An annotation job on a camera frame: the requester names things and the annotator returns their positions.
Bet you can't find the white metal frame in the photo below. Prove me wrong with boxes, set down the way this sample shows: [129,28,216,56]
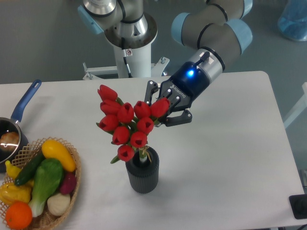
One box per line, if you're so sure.
[283,82,307,129]

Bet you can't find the dark grey ribbed vase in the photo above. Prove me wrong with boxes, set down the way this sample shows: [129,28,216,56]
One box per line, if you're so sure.
[125,147,160,194]

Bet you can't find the yellow squash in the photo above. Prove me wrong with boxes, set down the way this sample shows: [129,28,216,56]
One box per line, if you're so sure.
[41,139,76,173]

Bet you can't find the white garlic bulb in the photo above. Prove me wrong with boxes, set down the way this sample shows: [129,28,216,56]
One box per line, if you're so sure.
[47,193,71,216]

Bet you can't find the blue transparent bag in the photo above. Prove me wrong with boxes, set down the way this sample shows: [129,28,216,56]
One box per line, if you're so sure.
[277,0,307,42]

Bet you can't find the dark green cucumber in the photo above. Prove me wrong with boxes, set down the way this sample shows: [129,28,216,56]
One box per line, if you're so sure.
[14,151,45,186]

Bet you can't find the purple red onion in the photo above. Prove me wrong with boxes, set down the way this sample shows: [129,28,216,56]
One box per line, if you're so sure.
[59,172,77,195]

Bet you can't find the small yellow banana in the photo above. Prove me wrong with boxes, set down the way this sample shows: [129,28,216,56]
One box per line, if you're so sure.
[5,161,34,188]

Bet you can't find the orange fruit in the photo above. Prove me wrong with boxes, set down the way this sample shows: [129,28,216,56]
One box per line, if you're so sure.
[5,201,33,230]

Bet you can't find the blue handled saucepan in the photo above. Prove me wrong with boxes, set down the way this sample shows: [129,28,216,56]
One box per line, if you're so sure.
[0,80,42,173]

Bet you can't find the yellow bell pepper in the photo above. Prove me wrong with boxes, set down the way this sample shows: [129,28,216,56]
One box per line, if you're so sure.
[0,183,32,206]

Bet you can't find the red tulip bouquet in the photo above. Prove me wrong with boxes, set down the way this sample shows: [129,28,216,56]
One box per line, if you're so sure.
[96,84,170,164]

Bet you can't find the black device at table edge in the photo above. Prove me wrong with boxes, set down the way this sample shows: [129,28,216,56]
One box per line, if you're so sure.
[289,194,307,219]

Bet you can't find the green bok choy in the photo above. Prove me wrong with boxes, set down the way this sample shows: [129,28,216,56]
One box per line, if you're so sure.
[29,158,63,218]

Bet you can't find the woven wicker basket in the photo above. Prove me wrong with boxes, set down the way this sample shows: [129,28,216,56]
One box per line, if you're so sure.
[0,137,81,230]

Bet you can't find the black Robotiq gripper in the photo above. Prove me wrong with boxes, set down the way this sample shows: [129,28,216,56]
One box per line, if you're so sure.
[144,61,210,127]

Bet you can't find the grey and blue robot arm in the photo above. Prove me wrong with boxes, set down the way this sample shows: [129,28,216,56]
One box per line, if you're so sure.
[78,0,253,127]

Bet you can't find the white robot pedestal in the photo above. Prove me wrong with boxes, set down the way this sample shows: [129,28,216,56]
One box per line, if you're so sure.
[83,13,170,80]

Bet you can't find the brown bread roll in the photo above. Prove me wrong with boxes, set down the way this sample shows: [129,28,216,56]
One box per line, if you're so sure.
[0,132,19,152]

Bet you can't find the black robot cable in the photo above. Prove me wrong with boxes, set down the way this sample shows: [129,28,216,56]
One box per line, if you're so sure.
[120,37,133,79]

